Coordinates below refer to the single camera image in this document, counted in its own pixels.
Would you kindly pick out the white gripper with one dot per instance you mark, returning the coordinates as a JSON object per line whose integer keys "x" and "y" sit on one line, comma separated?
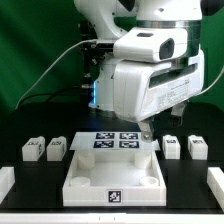
{"x": 142, "y": 90}

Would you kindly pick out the white square tabletop part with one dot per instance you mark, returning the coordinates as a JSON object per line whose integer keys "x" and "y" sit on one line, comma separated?
{"x": 114, "y": 178}

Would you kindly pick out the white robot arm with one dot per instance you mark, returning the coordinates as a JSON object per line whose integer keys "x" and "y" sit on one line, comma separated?
{"x": 112, "y": 19}

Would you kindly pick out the white sheet with markers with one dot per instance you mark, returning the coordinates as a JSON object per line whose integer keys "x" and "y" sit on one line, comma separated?
{"x": 112, "y": 141}

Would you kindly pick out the white right fence block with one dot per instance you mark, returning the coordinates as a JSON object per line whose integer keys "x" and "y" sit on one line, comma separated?
{"x": 215, "y": 180}

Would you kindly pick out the white fence block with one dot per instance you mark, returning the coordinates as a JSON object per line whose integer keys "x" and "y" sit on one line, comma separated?
{"x": 215, "y": 180}
{"x": 7, "y": 180}

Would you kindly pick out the white front fence bar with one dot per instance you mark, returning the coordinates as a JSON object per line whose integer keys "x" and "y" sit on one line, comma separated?
{"x": 110, "y": 219}

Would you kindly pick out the white left fence block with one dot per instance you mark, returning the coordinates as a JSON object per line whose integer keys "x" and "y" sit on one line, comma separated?
{"x": 7, "y": 180}

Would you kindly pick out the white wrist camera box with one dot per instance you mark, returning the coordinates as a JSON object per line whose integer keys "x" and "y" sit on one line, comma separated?
{"x": 145, "y": 45}

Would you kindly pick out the black mounted camera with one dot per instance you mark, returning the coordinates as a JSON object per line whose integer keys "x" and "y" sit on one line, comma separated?
{"x": 104, "y": 45}

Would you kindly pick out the black camera stand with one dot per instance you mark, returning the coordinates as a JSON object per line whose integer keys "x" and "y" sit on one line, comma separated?
{"x": 91, "y": 64}

